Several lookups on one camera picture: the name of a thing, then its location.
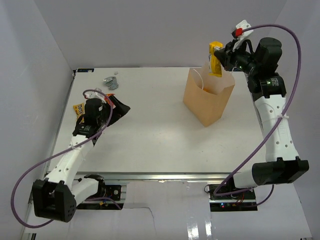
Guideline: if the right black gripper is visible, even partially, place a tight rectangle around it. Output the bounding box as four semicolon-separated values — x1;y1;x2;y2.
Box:
214;38;260;76

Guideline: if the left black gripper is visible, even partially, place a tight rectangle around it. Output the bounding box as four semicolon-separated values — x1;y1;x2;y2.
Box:
97;95;130;127

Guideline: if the large orange candy bag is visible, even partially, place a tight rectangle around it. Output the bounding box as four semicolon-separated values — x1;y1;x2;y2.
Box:
203;87;210;93

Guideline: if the aluminium table frame rail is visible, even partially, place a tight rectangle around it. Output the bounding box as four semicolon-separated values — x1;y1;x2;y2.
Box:
27;67;266;208

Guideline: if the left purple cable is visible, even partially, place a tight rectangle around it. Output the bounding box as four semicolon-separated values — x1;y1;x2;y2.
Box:
11;89;124;229

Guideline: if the brown paper bag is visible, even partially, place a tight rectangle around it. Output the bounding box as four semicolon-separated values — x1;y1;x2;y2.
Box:
183;62;235;127

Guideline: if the orange white snack bag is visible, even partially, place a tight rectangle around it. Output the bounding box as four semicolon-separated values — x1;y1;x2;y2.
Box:
104;93;116;109

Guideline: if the yellow M&M's packet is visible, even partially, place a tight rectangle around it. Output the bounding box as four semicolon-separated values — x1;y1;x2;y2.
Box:
73;103;85;119

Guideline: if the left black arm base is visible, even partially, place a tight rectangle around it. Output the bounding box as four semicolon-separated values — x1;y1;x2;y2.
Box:
102;185;122;201

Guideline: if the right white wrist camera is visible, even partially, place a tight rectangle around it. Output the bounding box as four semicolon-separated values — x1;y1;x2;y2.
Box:
231;19;254;52

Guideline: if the yellow snack bar wrapper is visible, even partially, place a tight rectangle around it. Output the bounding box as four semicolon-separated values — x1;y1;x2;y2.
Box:
208;41;223;78

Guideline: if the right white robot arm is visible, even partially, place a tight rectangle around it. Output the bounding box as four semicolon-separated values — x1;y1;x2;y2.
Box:
213;37;309;200

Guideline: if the silver grey foil packet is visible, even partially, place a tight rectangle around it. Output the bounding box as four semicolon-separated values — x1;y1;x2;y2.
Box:
102;76;119;90

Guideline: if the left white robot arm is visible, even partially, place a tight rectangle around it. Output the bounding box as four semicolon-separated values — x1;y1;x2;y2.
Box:
32;93;131;223

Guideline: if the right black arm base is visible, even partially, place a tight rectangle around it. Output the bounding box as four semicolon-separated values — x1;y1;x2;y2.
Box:
204;183;256;201

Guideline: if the left table logo sticker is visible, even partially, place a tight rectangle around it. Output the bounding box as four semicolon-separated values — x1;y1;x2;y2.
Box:
76;68;95;73

